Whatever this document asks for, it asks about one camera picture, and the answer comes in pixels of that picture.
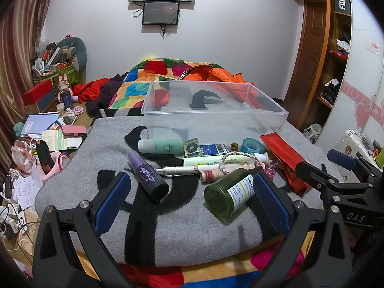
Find wooden wardrobe shelf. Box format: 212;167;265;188
271;0;354;117

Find colourful patchwork quilt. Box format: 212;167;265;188
108;58;261;110

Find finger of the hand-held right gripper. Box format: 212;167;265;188
295;161;384;213
327;149;384;180

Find pink fabric pouch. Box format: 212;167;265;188
11;140;33;173

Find blue and white small box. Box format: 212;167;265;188
199;144;227;156

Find clear plastic bin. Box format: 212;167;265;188
141;80;289;144

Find pink rabbit toy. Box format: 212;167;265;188
58;75;74;110

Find white wardrobe door pink hearts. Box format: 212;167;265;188
315;0;384;156

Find dark purple clothing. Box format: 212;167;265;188
86;72;130;115

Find mint green bottle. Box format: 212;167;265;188
138;139;184;154

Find white and red folded clothes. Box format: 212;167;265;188
329;37;351;59

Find grey green neck pillow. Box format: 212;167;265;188
57;37;88;72

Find green glass bottle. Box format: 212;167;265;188
204;166;263;225

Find green and cream paper box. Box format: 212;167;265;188
42;130;83;150

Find orange down jacket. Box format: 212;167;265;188
154;64;264;110

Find red packet box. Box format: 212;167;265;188
259;132;314;195

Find small square green box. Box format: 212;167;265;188
184;137;202;158

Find brown wooden door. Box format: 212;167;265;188
283;0;327;126

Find pink flat box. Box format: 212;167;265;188
61;125;87;138

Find light green tube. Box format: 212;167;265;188
183;155;251;166

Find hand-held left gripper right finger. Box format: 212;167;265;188
253;171;353;288

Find dark folded clothes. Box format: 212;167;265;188
321;78;341;104

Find white note paper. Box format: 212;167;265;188
12;172;42;210

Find teal tape roll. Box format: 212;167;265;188
241;138;266;154

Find black oblong case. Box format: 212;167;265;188
35;140;56;174

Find blue grey storage box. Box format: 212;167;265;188
36;91;59;113

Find green cardboard box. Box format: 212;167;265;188
33;63;83;86

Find purple spray bottle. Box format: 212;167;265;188
127;151;170;203

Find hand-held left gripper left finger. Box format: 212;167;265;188
33;171;132;288

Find striped pink gold curtain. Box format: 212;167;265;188
0;0;62;168

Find black printed box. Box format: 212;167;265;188
333;0;351;17

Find small black monitor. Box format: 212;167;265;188
142;2;180;25

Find white bag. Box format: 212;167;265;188
303;124;323;143

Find pink slipper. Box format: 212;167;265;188
45;151;71;176

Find red clothing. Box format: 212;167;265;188
73;77;113;102

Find white power strip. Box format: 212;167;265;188
0;205;24;234

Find peach cream tube white cap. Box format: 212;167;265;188
250;152;270;168

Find pile of boxes and bottles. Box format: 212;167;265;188
31;40;77;77

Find red and white sticker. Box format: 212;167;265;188
366;40;381;55

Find white and silver pen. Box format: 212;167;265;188
156;163;228;177

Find long red box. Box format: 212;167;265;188
22;79;55;106

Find colourful checked bed sheet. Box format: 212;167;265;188
75;237;318;288

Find lavender notebook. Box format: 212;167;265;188
21;112;60;135

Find grey blanket black pattern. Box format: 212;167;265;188
34;108;345;267

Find pink patterned tube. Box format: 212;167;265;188
200;168;255;183

